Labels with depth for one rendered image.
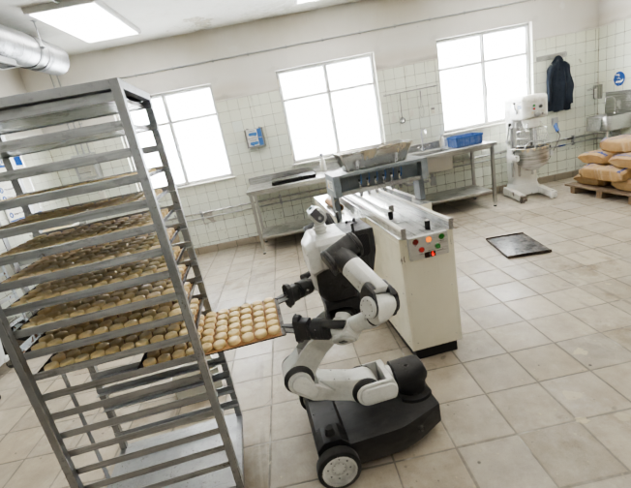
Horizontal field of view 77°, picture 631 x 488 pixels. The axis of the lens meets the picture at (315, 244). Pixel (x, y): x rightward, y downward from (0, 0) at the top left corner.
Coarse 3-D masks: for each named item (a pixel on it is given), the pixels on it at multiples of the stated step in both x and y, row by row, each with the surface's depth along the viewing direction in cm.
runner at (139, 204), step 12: (120, 204) 138; (132, 204) 139; (144, 204) 140; (72, 216) 136; (84, 216) 137; (96, 216) 138; (12, 228) 133; (24, 228) 134; (36, 228) 135; (48, 228) 136
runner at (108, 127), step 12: (120, 120) 131; (60, 132) 129; (72, 132) 130; (84, 132) 130; (96, 132) 131; (108, 132) 133; (0, 144) 127; (12, 144) 127; (24, 144) 128; (36, 144) 129
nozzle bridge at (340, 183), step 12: (408, 156) 316; (420, 156) 302; (372, 168) 288; (384, 168) 289; (396, 168) 299; (408, 168) 301; (420, 168) 296; (336, 180) 286; (348, 180) 296; (360, 180) 297; (372, 180) 299; (396, 180) 298; (408, 180) 298; (420, 180) 307; (336, 192) 288; (348, 192) 293; (360, 192) 294; (420, 192) 309; (336, 204) 301
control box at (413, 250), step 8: (432, 232) 232; (440, 232) 231; (408, 240) 229; (424, 240) 230; (432, 240) 231; (440, 240) 232; (408, 248) 231; (416, 248) 231; (424, 248) 231; (432, 248) 232; (440, 248) 233; (448, 248) 234; (408, 256) 234; (416, 256) 232; (424, 256) 233; (432, 256) 233
